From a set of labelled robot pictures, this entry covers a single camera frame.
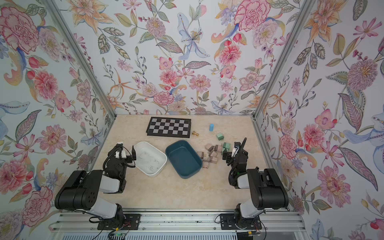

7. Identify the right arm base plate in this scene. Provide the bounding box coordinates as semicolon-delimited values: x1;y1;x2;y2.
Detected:
219;214;263;230

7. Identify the teal storage box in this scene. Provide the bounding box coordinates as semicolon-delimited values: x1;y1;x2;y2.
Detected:
166;140;203;179

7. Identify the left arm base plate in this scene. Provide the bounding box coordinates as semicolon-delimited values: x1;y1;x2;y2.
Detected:
97;214;141;231

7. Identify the green plug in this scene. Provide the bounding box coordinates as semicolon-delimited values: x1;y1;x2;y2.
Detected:
222;142;231;153
216;133;225;141

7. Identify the aluminium rail frame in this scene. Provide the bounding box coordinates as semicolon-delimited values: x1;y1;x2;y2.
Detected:
49;209;309;240

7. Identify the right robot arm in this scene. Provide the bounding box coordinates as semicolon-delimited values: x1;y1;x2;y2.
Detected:
219;139;289;231

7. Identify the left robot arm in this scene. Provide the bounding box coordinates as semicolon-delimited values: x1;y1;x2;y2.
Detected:
55;143;137;231

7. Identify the white storage box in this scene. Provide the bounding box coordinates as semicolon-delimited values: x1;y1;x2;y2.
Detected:
134;142;168;178

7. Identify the black white chessboard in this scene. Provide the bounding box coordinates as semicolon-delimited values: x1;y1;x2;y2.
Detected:
146;117;192;138

